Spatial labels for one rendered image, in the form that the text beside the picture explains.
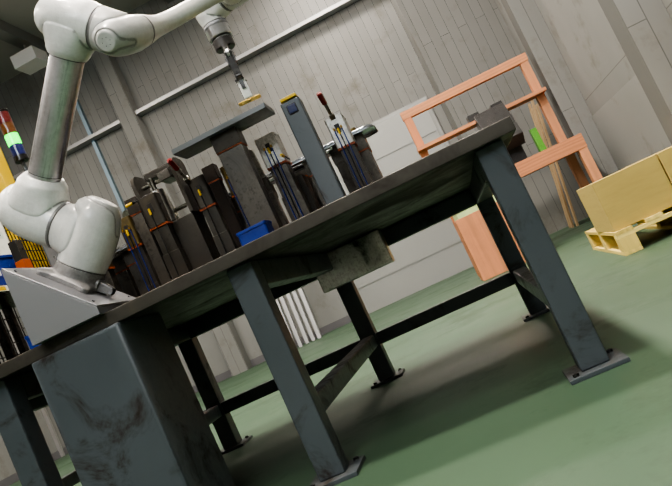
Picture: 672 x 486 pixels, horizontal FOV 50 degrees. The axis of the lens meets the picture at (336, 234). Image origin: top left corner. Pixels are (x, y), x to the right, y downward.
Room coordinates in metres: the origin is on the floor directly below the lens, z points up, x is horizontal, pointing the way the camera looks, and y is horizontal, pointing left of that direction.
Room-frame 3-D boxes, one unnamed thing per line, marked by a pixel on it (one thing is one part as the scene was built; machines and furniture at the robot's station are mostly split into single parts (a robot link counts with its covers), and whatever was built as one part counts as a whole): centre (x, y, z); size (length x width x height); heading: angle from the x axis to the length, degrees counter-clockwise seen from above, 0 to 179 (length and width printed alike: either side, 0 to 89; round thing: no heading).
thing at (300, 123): (2.47, -0.05, 0.92); 0.08 x 0.08 x 0.44; 82
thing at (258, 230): (2.41, 0.24, 0.75); 0.11 x 0.10 x 0.09; 82
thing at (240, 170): (2.51, 0.21, 0.92); 0.10 x 0.08 x 0.45; 82
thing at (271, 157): (2.65, 0.09, 0.90); 0.13 x 0.08 x 0.41; 172
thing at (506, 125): (2.87, 0.60, 0.68); 2.56 x 1.61 x 0.04; 81
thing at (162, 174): (2.68, 0.52, 0.95); 0.18 x 0.13 x 0.49; 82
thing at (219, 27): (2.49, 0.08, 1.49); 0.09 x 0.09 x 0.06
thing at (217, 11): (2.49, 0.06, 1.60); 0.13 x 0.11 x 0.16; 63
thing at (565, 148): (7.75, -1.99, 1.05); 1.62 x 1.45 x 2.11; 81
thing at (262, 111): (2.51, 0.21, 1.16); 0.37 x 0.14 x 0.02; 82
